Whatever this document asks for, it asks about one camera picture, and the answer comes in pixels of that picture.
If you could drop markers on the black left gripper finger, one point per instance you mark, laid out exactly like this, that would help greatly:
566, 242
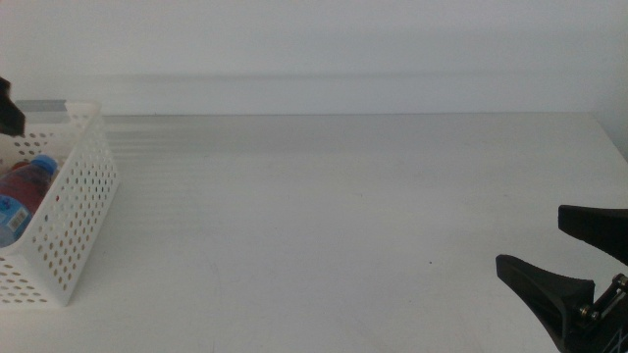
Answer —
10, 115

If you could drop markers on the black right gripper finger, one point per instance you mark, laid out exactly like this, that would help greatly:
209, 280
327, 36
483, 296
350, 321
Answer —
544, 289
598, 230

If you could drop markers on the red soda can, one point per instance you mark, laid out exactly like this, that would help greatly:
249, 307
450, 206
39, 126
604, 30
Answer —
18, 166

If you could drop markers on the clear water bottle blue cap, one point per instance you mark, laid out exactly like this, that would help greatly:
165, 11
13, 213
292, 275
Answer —
45, 163

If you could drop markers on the white perforated plastic basket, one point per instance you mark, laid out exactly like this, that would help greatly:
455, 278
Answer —
68, 206

